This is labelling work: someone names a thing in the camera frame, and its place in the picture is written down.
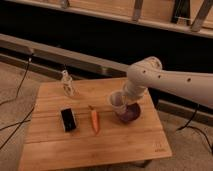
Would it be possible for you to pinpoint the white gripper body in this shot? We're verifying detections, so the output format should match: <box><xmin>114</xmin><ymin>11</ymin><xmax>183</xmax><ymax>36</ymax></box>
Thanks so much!
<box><xmin>122</xmin><ymin>82</ymin><xmax>147</xmax><ymax>105</ymax></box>

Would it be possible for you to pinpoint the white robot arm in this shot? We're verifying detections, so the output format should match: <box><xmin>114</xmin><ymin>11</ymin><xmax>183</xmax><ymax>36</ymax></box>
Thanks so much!
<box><xmin>123</xmin><ymin>56</ymin><xmax>213</xmax><ymax>109</ymax></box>

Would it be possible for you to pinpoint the dark purple ceramic bowl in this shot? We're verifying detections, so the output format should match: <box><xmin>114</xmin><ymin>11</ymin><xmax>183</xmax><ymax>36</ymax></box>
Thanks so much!
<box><xmin>117</xmin><ymin>103</ymin><xmax>141</xmax><ymax>123</ymax></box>

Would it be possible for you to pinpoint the orange carrot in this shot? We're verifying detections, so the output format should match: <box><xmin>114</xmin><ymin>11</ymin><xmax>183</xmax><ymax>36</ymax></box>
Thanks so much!
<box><xmin>89</xmin><ymin>105</ymin><xmax>100</xmax><ymax>135</ymax></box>

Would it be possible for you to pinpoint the clear glass bottle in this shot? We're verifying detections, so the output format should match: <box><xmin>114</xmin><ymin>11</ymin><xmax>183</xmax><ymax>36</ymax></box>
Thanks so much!
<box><xmin>61</xmin><ymin>70</ymin><xmax>75</xmax><ymax>97</ymax></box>

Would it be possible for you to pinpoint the wooden table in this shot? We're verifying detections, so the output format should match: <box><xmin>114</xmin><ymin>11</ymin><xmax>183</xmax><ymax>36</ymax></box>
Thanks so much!
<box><xmin>18</xmin><ymin>78</ymin><xmax>172</xmax><ymax>171</ymax></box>

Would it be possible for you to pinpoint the black rectangular box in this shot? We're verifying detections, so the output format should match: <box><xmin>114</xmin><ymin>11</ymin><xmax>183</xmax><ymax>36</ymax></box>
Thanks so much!
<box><xmin>61</xmin><ymin>108</ymin><xmax>76</xmax><ymax>132</ymax></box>

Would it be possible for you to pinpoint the black cable right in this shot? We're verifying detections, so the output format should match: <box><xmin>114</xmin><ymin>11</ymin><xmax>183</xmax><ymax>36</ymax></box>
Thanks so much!
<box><xmin>175</xmin><ymin>103</ymin><xmax>213</xmax><ymax>156</ymax></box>

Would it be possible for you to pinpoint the black cable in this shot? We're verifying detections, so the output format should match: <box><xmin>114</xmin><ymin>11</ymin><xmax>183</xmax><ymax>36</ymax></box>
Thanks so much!
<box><xmin>175</xmin><ymin>103</ymin><xmax>213</xmax><ymax>156</ymax></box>
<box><xmin>0</xmin><ymin>52</ymin><xmax>36</xmax><ymax>151</ymax></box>

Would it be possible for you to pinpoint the black cable left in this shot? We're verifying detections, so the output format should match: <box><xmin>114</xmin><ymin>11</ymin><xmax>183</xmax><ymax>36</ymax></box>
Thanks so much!
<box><xmin>0</xmin><ymin>52</ymin><xmax>36</xmax><ymax>151</ymax></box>

